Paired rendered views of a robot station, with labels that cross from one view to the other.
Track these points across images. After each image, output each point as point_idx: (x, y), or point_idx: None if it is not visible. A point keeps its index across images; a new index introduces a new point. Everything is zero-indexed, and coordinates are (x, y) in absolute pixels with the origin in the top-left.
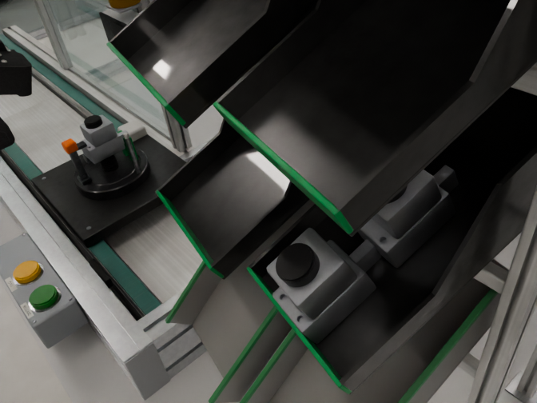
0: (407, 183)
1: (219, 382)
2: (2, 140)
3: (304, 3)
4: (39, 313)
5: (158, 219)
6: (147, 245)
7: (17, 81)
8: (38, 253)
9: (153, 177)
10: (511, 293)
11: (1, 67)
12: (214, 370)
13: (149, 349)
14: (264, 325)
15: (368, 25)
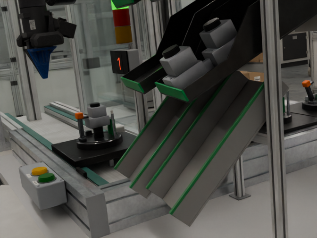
0: None
1: (140, 235)
2: (59, 39)
3: None
4: (42, 183)
5: None
6: (112, 175)
7: (69, 29)
8: (47, 167)
9: (123, 143)
10: (265, 65)
11: (64, 21)
12: (139, 231)
13: (101, 196)
14: (164, 139)
15: None
